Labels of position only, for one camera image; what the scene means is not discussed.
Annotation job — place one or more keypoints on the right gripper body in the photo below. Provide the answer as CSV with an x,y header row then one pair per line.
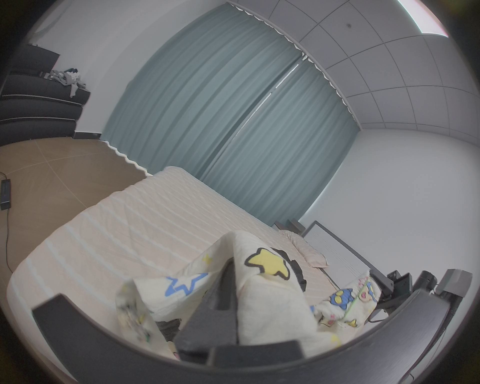
x,y
402,285

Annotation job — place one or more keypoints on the white printed pyjama top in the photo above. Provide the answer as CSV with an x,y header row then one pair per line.
x,y
270,311

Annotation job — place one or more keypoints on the black power adapter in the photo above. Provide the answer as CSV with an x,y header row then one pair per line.
x,y
5,195

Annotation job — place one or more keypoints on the blue-green curtain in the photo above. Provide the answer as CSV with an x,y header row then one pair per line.
x,y
180,93
292,157

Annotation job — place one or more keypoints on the bed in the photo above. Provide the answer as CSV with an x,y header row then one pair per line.
x,y
131,225

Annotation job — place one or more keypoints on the grey white bedside table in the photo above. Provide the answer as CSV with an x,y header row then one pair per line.
x,y
292,225

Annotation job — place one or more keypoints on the cream pillow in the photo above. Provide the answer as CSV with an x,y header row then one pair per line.
x,y
307,251

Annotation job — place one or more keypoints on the black chest of drawers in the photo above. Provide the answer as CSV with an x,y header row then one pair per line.
x,y
33,101

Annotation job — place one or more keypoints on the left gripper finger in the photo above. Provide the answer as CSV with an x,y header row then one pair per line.
x,y
217,311

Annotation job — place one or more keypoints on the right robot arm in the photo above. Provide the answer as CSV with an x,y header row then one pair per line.
x,y
453,281

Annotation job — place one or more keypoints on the small grey white clothes pile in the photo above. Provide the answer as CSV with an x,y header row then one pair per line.
x,y
69,78

